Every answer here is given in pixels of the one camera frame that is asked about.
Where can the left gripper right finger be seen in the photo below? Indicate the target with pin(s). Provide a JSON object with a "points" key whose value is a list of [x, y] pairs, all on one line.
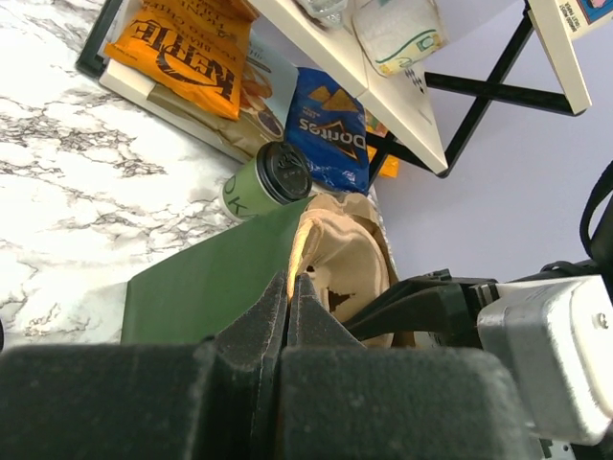
{"points": [[341, 400]]}

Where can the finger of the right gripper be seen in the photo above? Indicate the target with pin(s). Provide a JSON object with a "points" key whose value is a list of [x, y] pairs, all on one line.
{"points": [[442, 305]]}

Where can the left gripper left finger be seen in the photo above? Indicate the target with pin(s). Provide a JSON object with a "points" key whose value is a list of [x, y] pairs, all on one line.
{"points": [[215, 399]]}

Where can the brown paper bag green side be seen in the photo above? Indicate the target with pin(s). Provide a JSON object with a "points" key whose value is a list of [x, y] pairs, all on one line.
{"points": [[201, 290]]}

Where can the brown pulp cup carrier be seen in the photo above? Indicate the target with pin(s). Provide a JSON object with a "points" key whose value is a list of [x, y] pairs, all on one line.
{"points": [[346, 259]]}

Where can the single green paper cup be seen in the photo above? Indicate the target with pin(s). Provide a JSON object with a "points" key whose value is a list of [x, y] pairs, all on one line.
{"points": [[243, 195]]}

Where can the single black plastic lid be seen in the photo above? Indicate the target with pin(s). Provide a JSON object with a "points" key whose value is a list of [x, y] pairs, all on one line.
{"points": [[283, 172]]}

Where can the blue doritos chips bag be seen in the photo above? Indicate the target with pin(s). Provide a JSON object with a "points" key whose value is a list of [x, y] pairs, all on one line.
{"points": [[328, 126]]}

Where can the white paper roll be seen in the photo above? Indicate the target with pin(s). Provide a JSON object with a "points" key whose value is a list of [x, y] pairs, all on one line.
{"points": [[396, 34]]}

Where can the orange kettle chips bag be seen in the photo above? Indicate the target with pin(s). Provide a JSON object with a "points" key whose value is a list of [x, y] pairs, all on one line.
{"points": [[197, 49]]}

